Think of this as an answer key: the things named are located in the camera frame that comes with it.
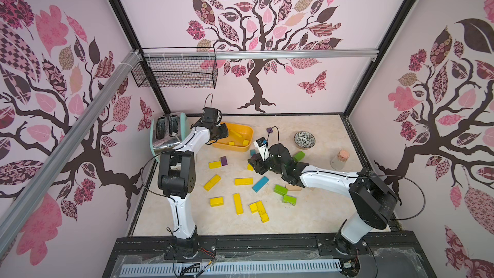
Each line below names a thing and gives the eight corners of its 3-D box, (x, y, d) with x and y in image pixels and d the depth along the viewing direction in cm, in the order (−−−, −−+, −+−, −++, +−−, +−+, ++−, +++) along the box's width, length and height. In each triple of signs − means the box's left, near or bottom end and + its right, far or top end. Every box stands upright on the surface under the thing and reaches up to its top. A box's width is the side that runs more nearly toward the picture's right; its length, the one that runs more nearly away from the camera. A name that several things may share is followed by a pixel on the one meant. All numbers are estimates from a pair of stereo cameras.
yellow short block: (210, 207, 86) (209, 205, 84) (210, 200, 88) (210, 198, 86) (224, 205, 86) (223, 203, 85) (224, 198, 88) (223, 196, 87)
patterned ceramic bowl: (294, 149, 106) (296, 144, 103) (292, 136, 112) (293, 131, 108) (314, 149, 106) (316, 144, 103) (311, 136, 112) (313, 131, 109)
